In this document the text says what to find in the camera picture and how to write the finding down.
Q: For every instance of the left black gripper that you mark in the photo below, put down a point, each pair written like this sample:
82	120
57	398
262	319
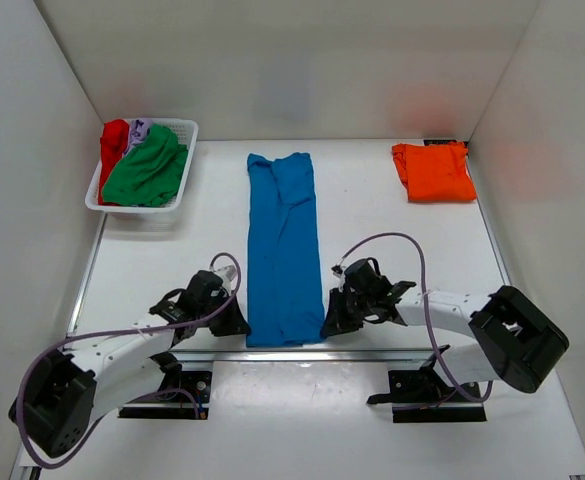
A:
235	323

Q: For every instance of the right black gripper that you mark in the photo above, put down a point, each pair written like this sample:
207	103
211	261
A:
336	322

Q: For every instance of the blue t shirt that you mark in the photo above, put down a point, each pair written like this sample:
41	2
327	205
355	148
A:
284	284

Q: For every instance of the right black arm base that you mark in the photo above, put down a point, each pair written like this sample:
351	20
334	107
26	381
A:
418	395

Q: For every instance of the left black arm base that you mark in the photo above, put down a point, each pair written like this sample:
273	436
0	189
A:
181	394

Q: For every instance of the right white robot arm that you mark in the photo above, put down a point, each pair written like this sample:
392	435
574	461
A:
513	340

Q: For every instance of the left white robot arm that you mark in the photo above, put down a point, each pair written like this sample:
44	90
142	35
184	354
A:
68	391

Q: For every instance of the green t shirt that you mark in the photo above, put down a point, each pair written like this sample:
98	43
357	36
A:
150	174

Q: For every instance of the folded orange t shirt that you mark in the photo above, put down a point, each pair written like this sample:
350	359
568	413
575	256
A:
435	173

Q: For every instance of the white plastic basket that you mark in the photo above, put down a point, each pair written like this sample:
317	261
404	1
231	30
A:
187	131

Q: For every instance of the lilac t shirt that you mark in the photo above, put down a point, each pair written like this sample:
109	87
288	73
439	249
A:
138	131

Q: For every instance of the red t shirt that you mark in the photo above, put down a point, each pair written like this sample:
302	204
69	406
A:
113	143

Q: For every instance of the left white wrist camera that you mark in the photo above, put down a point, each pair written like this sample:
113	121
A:
227	274

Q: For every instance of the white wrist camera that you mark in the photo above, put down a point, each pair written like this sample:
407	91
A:
339	271
227	274

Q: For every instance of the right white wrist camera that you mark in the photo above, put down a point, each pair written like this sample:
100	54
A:
339	271

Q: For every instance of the aluminium rail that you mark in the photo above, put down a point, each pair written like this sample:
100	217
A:
474	264

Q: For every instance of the black tag at back wall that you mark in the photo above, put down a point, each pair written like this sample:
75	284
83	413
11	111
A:
430	142

